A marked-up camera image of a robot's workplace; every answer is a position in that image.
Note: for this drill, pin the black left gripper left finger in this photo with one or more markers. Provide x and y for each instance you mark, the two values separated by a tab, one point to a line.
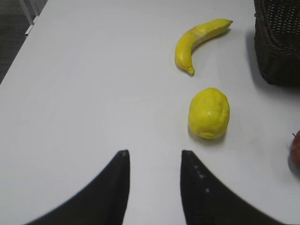
102	202

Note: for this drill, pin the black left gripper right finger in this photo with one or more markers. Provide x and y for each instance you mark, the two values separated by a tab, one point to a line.
207	201

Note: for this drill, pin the dark woven wicker basket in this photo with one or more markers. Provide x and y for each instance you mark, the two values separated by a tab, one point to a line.
277	41

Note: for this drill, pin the yellow-green lemon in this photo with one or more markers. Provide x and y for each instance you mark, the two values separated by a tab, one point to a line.
209	114

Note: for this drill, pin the dark red apple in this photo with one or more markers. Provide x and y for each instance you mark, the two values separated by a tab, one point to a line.
294	154

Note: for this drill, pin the yellow banana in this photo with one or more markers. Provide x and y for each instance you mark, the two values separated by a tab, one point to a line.
195	36

